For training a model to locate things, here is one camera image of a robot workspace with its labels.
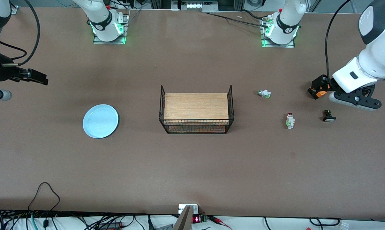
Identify light blue round plate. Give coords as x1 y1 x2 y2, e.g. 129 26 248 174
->
83 104 119 139

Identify white light bar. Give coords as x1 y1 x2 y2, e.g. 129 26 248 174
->
186 2 218 10

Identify red clip test lead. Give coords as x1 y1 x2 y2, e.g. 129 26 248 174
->
208 216 233 230

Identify black orange power adapter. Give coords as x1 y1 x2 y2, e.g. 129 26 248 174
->
97 222 123 230

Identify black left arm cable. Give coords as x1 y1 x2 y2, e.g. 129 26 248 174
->
325 0 352 84

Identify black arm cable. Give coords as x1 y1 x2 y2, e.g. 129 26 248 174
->
0 0 41 66
325 0 352 84

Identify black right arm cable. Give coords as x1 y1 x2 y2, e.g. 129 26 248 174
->
0 0 41 66

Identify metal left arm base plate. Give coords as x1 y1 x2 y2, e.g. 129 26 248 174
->
260 14 296 48

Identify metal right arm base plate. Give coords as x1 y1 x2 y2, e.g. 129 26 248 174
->
93 13 129 44

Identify black looped thin cable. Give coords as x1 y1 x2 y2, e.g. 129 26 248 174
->
28 182 60 213

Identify black cable across table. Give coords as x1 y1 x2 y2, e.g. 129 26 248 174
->
200 11 269 27

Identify black wire rack wooden shelves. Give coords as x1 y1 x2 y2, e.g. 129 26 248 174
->
159 85 235 134

